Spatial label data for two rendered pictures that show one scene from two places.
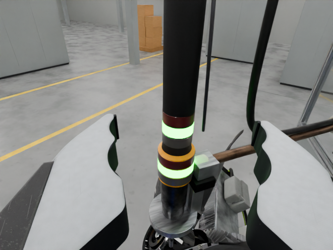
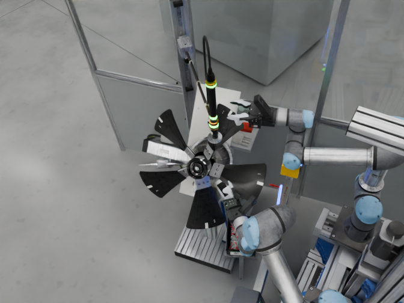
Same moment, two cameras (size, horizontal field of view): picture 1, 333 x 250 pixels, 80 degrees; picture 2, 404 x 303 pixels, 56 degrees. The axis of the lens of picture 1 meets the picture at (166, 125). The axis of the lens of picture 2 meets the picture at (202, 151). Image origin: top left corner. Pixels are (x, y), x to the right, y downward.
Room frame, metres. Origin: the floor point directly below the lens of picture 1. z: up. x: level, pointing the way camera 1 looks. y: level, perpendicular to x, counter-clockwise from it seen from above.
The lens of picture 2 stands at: (-0.03, 1.16, 2.87)
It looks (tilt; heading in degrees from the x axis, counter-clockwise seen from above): 52 degrees down; 283
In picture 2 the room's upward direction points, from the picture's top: 7 degrees counter-clockwise
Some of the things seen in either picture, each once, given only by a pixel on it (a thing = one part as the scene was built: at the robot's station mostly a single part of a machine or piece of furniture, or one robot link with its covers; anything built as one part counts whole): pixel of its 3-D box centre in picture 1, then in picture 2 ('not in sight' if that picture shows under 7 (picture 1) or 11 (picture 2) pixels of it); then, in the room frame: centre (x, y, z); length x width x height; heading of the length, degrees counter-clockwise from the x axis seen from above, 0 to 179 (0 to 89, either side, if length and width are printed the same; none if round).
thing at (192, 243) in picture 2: not in sight; (215, 227); (0.27, -0.24, 0.04); 0.62 x 0.46 x 0.08; 77
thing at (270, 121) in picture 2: not in sight; (262, 116); (-0.04, 0.00, 1.63); 0.12 x 0.08 x 0.09; 177
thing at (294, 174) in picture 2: not in sight; (292, 162); (-0.23, -0.22, 1.02); 0.16 x 0.10 x 0.11; 77
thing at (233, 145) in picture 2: not in sight; (229, 132); (0.17, -0.57, 0.85); 0.36 x 0.24 x 0.03; 167
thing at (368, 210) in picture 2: not in sight; (367, 211); (-0.56, 0.18, 1.20); 0.13 x 0.12 x 0.14; 82
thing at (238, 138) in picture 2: not in sight; (240, 139); (0.10, -0.50, 0.87); 0.15 x 0.09 x 0.02; 163
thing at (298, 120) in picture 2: not in sight; (299, 118); (-0.19, 0.00, 1.64); 0.11 x 0.08 x 0.09; 177
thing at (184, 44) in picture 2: not in sight; (184, 46); (0.42, -0.59, 1.54); 0.10 x 0.07 x 0.08; 112
